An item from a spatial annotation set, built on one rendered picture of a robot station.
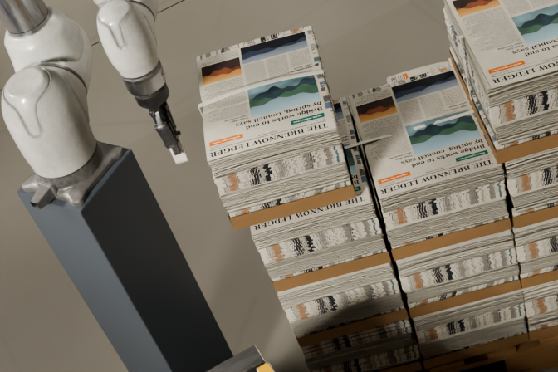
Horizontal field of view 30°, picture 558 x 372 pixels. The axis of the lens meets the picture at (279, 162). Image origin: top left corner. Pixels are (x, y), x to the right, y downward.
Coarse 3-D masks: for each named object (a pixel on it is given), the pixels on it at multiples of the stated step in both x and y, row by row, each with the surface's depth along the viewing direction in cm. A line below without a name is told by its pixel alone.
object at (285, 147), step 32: (288, 96) 228; (320, 96) 225; (224, 128) 225; (256, 128) 223; (288, 128) 220; (320, 128) 218; (224, 160) 220; (256, 160) 221; (288, 160) 223; (320, 160) 224; (224, 192) 227; (256, 192) 228; (288, 192) 230; (320, 192) 230
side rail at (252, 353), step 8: (240, 352) 215; (248, 352) 215; (256, 352) 214; (232, 360) 214; (240, 360) 214; (248, 360) 213; (256, 360) 213; (264, 360) 212; (216, 368) 214; (224, 368) 213; (232, 368) 213; (240, 368) 212; (248, 368) 212; (256, 368) 212
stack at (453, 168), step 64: (384, 128) 247; (448, 128) 242; (384, 192) 233; (448, 192) 234; (512, 192) 237; (320, 256) 243; (448, 256) 248; (512, 256) 251; (320, 320) 258; (448, 320) 265; (512, 320) 269
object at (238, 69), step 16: (288, 32) 244; (304, 32) 243; (224, 48) 246; (240, 48) 244; (256, 48) 242; (272, 48) 241; (288, 48) 240; (304, 48) 238; (208, 64) 243; (224, 64) 241; (240, 64) 240; (256, 64) 239; (272, 64) 237; (288, 64) 236; (304, 64) 234; (208, 80) 239; (224, 80) 237; (240, 80) 236; (256, 80) 235
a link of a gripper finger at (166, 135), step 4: (164, 124) 226; (156, 128) 226; (164, 128) 227; (168, 128) 229; (160, 132) 229; (164, 132) 229; (168, 132) 229; (160, 136) 230; (164, 136) 230; (168, 136) 230; (172, 136) 231; (164, 140) 231; (168, 140) 232; (172, 140) 232; (168, 144) 233; (172, 144) 233; (176, 144) 234; (168, 148) 234
